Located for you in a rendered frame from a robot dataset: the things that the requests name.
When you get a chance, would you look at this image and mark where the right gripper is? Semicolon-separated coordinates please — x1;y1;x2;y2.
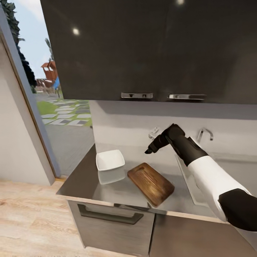
145;135;166;154

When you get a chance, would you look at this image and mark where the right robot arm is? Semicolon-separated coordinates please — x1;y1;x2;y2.
145;124;257;251

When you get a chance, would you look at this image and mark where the cutting board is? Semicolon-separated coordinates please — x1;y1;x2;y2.
127;163;175;206

